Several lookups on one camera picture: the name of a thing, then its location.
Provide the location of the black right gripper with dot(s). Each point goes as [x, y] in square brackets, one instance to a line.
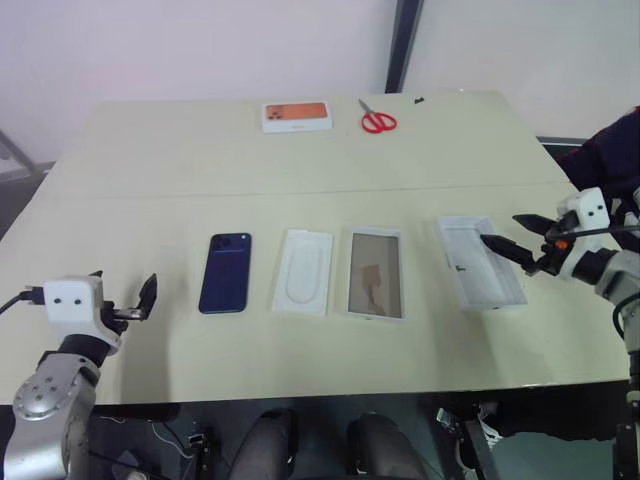
[550, 252]

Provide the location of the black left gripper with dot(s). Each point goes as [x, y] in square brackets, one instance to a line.
[116, 316]

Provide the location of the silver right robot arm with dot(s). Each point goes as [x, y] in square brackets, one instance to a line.
[617, 275]

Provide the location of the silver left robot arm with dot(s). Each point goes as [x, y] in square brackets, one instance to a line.
[47, 395]

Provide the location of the white empty box half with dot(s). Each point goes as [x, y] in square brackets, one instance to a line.
[472, 280]

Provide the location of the white tray with grey base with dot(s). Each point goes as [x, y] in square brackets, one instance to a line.
[374, 275]

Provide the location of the orange printed phone box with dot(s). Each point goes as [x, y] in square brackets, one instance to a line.
[297, 116]

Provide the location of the dark blue smartphone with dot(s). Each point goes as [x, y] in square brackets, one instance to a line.
[225, 272]

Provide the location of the black flat furniture edge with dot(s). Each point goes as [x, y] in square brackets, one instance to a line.
[562, 141]

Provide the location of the person in dark clothing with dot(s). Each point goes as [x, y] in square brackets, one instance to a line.
[607, 155]

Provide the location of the white moulded insert tray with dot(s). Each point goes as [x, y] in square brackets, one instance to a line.
[302, 272]

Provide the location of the dark rounded shape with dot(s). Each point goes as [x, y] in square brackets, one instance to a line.
[382, 447]
[267, 445]

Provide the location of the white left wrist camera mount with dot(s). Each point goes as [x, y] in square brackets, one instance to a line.
[70, 302]

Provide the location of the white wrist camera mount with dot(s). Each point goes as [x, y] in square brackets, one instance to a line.
[590, 207]
[70, 302]

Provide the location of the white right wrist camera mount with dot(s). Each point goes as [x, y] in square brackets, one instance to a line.
[590, 207]

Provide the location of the grey metal frame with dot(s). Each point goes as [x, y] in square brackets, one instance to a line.
[15, 155]

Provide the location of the dark vertical post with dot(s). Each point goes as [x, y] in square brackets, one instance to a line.
[404, 45]

